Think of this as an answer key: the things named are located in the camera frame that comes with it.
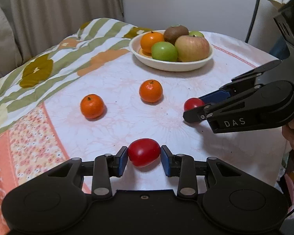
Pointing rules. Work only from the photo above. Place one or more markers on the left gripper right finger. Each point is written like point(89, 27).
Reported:
point(182, 166)

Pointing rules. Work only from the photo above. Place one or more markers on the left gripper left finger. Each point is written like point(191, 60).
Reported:
point(105, 167)

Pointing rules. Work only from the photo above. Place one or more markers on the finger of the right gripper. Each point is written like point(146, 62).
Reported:
point(235, 114)
point(239, 84)

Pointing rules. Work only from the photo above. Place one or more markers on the red cherry tomato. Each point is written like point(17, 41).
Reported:
point(143, 152)
point(192, 103)

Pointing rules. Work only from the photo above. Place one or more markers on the small mandarin orange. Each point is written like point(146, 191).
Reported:
point(92, 106)
point(151, 91)

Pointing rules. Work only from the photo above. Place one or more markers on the red yellow apple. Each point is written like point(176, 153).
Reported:
point(192, 48)

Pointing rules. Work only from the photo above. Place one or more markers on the green apple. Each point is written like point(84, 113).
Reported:
point(196, 34)
point(164, 51)

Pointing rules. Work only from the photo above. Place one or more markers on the brown kiwi with sticker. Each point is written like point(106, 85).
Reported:
point(172, 33)

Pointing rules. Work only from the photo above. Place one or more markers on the pink floral towel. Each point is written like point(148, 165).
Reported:
point(56, 130)

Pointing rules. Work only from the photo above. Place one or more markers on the cream yellow bowl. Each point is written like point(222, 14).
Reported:
point(169, 66)

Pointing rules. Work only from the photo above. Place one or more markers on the large orange left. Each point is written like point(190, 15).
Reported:
point(149, 39)

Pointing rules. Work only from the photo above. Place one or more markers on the green striped floral duvet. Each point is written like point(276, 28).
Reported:
point(45, 74)

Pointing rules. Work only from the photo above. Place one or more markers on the beige curtain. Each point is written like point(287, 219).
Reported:
point(29, 27)

